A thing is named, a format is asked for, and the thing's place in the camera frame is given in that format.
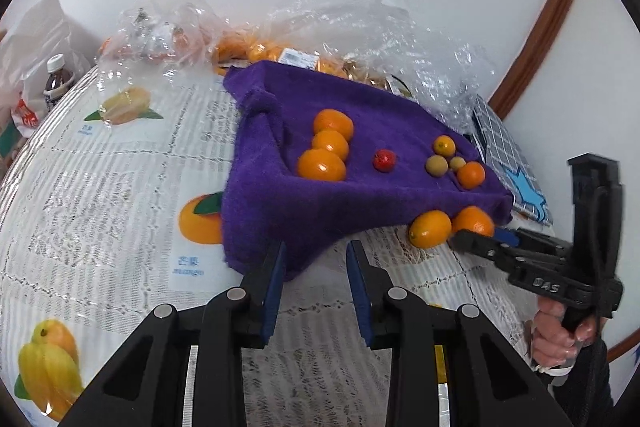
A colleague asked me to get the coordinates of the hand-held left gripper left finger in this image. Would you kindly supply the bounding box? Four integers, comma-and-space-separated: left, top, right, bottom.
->
57, 241, 287, 427

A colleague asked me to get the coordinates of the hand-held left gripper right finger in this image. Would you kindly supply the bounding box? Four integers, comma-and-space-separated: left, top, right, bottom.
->
346, 241, 573, 427

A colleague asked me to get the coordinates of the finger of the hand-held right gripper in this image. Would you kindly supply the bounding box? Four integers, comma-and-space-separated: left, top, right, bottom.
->
494, 228, 572, 264
448, 229, 523, 270

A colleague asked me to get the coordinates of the large round orange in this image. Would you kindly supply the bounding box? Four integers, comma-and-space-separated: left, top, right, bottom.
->
313, 109, 355, 140
451, 206, 496, 239
297, 149, 347, 182
311, 129, 350, 159

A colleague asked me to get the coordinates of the oval orange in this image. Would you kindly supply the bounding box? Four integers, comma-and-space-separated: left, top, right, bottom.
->
408, 210, 453, 250

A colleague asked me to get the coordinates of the small orange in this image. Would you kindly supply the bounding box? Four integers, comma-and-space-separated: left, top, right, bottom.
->
456, 161, 486, 190

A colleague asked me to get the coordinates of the pale yellow longan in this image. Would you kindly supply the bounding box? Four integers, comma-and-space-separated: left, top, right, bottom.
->
425, 155, 449, 178

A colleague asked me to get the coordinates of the red strawberry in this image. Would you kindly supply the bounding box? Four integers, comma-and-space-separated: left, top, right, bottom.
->
372, 149, 397, 172

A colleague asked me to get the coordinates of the person's right forearm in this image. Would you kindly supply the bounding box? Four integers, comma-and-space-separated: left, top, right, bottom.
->
547, 339, 618, 427

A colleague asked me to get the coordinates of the person's right hand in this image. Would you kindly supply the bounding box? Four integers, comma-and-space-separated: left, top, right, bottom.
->
530, 302, 601, 369

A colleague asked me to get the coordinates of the purple towel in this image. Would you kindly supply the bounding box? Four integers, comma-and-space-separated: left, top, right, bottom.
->
220, 60, 514, 283

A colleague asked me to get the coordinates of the blue checkered pouch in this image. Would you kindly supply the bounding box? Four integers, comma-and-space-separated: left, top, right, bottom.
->
470, 94, 556, 225

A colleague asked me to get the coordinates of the fruit print lace tablecloth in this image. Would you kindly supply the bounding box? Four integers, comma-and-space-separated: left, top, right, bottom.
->
0, 57, 551, 427

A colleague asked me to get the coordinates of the white price label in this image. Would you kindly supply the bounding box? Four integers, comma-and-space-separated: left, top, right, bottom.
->
278, 48, 321, 70

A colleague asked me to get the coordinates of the pile of bagged oranges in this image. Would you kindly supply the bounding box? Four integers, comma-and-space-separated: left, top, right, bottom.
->
215, 32, 396, 92

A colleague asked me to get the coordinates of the large clear plastic bag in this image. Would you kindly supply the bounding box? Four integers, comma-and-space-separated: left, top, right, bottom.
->
220, 0, 501, 132

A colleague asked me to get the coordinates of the small clear plastic bag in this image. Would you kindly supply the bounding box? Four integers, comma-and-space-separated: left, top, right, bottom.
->
95, 0, 236, 108

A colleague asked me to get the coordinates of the dark drink bottle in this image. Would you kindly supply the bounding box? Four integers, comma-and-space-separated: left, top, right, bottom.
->
42, 53, 76, 110

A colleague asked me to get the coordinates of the white plastic bag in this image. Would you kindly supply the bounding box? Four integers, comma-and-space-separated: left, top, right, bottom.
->
0, 0, 101, 138

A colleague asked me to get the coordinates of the black cable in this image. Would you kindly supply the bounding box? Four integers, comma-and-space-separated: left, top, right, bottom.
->
585, 184, 613, 343

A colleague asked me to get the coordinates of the brown wooden door frame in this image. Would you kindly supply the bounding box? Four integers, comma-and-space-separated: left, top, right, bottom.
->
487, 0, 586, 120

